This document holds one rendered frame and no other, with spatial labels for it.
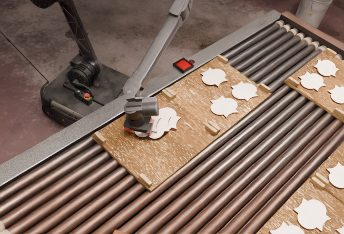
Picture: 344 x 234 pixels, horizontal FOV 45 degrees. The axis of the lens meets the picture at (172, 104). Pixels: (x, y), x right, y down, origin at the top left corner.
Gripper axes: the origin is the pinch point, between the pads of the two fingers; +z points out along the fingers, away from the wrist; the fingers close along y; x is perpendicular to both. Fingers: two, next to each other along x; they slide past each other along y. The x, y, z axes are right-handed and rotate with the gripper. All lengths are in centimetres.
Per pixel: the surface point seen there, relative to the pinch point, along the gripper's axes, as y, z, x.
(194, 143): -21.1, 7.6, -2.7
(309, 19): -67, 166, -233
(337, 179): -80, 20, -3
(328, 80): -75, 36, -64
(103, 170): 8.9, -3.6, 20.8
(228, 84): -27, 20, -43
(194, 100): -14.9, 12.6, -26.8
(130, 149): 1.9, -0.7, 9.0
